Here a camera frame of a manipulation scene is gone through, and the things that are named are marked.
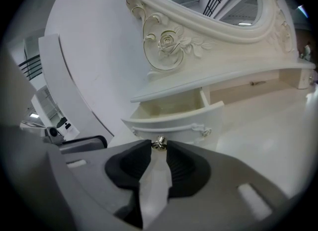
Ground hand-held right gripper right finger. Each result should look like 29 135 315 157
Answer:
149 140 291 231

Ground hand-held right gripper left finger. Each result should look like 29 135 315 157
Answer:
48 140 153 228

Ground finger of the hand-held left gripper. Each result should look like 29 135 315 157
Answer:
58 135 108 154

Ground cream ornate dressing table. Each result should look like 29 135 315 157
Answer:
121 0 318 201

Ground small cream drawer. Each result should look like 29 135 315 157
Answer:
121 87 225 150

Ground white box black emblem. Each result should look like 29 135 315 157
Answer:
56 117 80 136

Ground small grey camera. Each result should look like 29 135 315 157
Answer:
44 126 63 144

